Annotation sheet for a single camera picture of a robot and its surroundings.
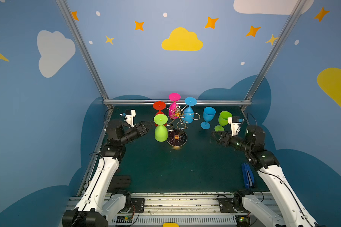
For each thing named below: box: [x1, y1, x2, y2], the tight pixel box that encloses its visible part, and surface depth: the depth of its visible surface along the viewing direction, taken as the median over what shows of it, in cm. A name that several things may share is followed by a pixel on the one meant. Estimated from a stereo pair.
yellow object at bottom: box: [162, 222, 180, 227], surface depth 70 cm
